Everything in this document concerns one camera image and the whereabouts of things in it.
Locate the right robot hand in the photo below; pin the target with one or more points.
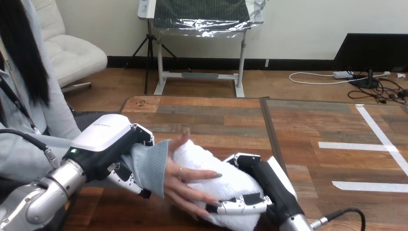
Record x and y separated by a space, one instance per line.
274 188

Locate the person's hand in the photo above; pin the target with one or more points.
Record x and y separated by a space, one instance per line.
178 178

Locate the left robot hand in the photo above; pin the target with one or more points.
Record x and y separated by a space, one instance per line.
102 140

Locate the white towel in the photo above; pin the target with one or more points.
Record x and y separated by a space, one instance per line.
223 181

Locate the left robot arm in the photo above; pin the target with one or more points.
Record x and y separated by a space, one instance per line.
38 197

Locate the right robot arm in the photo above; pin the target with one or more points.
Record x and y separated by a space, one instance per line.
294 223

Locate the person's forearm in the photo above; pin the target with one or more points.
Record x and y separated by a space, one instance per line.
148 165

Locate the person's body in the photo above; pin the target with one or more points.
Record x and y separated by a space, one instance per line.
28 79

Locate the white cushioned chair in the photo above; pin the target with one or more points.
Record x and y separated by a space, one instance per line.
73 54

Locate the white desk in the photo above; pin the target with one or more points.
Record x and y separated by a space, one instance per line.
161 60

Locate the black tripod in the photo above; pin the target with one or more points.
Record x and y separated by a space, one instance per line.
148 47

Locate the white power strip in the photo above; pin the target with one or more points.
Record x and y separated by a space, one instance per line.
342 74

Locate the foil sheet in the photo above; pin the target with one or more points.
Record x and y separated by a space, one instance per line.
204 27

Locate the dark ribbed mat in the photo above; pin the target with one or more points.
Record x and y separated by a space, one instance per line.
200 11

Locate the dark screen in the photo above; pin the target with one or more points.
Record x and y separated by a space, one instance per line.
373 52

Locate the small white plug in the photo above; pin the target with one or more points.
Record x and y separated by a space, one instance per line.
401 75

